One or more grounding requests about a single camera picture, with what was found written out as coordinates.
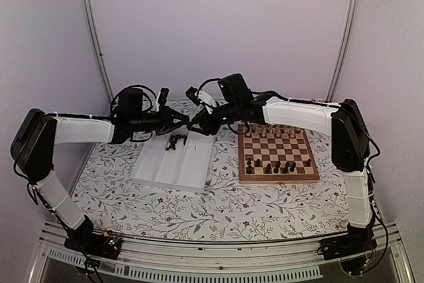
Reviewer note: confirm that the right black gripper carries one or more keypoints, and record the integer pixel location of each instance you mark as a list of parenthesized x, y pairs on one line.
[(208, 128)]

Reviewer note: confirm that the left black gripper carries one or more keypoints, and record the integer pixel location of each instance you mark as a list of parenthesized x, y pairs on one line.
[(167, 124)]

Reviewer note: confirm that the white plastic tray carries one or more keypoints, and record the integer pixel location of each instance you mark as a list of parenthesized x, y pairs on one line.
[(183, 169)]

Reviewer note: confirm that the wooden chess board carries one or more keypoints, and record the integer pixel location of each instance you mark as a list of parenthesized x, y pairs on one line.
[(272, 143)]

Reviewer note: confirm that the dark chess rook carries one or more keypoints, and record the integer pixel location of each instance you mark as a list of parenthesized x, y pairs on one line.
[(285, 169)]

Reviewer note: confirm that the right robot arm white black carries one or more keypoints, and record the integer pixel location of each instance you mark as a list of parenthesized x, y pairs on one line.
[(342, 122)]

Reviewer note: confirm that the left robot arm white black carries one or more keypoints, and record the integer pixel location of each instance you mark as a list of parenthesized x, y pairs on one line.
[(43, 137)]

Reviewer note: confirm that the dark chess pieces in tray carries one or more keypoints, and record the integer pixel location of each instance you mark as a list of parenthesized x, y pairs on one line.
[(174, 140)]

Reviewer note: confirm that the floral table cloth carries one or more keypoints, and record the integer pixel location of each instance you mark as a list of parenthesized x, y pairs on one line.
[(226, 210)]

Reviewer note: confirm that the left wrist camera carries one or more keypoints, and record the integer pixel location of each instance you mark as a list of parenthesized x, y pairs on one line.
[(161, 99)]

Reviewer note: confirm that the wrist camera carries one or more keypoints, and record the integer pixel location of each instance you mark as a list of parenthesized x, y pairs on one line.
[(200, 97), (161, 99)]

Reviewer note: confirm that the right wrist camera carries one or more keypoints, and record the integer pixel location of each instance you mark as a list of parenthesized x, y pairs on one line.
[(200, 97)]

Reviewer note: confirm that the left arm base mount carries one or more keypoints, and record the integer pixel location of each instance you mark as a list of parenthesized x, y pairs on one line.
[(105, 245)]

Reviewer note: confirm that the aluminium front rail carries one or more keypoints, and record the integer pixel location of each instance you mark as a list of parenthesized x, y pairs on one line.
[(156, 260)]

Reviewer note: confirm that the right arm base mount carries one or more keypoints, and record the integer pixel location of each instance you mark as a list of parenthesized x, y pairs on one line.
[(353, 253)]

